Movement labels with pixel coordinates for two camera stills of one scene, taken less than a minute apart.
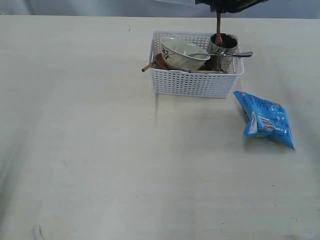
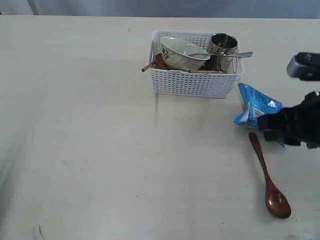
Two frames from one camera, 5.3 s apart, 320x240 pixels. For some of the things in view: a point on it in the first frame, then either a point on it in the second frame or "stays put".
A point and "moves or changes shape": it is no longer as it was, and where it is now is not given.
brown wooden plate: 159,63 stays put
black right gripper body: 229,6 → 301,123
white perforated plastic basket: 201,84 stays put
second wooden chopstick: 207,71 stays put
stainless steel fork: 243,54 stays put
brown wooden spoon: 219,40 → 277,203
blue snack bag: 265,118 moves or changes shape
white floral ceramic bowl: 174,51 stays put
